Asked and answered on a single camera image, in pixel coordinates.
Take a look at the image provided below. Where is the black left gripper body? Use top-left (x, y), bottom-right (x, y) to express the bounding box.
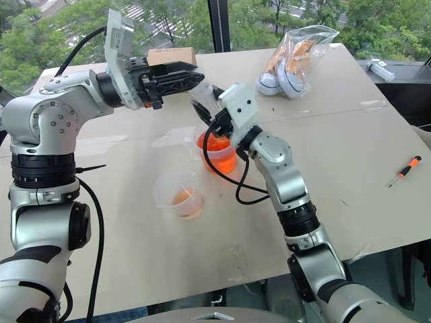
top-left (123, 57), bottom-right (166, 111)

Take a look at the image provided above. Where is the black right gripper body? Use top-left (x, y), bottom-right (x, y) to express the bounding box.
top-left (207, 110), bottom-right (237, 138)

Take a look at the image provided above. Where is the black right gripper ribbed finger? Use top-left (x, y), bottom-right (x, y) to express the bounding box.
top-left (190, 98), bottom-right (213, 126)

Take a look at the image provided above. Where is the black left gripper solid finger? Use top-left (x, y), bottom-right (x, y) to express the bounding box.
top-left (149, 61), bottom-right (204, 81)

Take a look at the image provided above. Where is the black left gripper truss finger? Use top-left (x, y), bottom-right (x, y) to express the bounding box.
top-left (157, 74), bottom-right (206, 100)

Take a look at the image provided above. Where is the clear cup full red liquid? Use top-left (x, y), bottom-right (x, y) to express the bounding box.
top-left (195, 129), bottom-right (238, 174)

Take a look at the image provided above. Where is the clear cup little red liquid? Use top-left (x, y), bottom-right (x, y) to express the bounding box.
top-left (152, 169), bottom-right (205, 221)

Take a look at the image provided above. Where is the brown cardboard box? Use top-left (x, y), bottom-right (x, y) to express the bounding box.
top-left (145, 47), bottom-right (198, 67)

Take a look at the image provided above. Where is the white round striped object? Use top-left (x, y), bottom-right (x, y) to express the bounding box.
top-left (277, 59), bottom-right (309, 99)
top-left (257, 73), bottom-right (282, 96)

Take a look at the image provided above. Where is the clear plastic bag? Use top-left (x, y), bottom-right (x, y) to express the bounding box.
top-left (256, 24), bottom-right (341, 100)

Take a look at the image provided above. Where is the black zip tie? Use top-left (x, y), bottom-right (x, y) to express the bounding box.
top-left (74, 164), bottom-right (108, 175)

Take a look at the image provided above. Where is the grey device on side table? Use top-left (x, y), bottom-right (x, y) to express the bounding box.
top-left (366, 58), bottom-right (396, 83)

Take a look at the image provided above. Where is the black side table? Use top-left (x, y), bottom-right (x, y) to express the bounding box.
top-left (357, 53), bottom-right (431, 128)

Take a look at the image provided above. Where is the orange black screwdriver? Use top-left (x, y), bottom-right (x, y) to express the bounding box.
top-left (388, 155), bottom-right (423, 188)

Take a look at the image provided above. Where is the dark chair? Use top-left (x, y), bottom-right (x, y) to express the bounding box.
top-left (387, 242), bottom-right (431, 311)

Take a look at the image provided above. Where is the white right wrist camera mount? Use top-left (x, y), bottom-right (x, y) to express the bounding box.
top-left (218, 82), bottom-right (260, 144)

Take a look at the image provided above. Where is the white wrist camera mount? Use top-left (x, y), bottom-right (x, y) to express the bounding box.
top-left (218, 82), bottom-right (260, 144)
top-left (103, 9), bottom-right (141, 111)

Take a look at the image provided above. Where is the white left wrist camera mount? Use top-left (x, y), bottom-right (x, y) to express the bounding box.
top-left (103, 9), bottom-right (141, 111)

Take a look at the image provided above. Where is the black window frame post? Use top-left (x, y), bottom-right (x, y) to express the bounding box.
top-left (207, 0), bottom-right (232, 54)

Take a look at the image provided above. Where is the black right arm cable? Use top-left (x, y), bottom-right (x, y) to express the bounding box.
top-left (201, 123), bottom-right (270, 205)

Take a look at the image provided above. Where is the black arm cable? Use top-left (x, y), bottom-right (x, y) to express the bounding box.
top-left (201, 123), bottom-right (270, 205)
top-left (55, 26), bottom-right (108, 323)

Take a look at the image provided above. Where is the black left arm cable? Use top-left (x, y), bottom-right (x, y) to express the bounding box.
top-left (55, 26), bottom-right (108, 323)

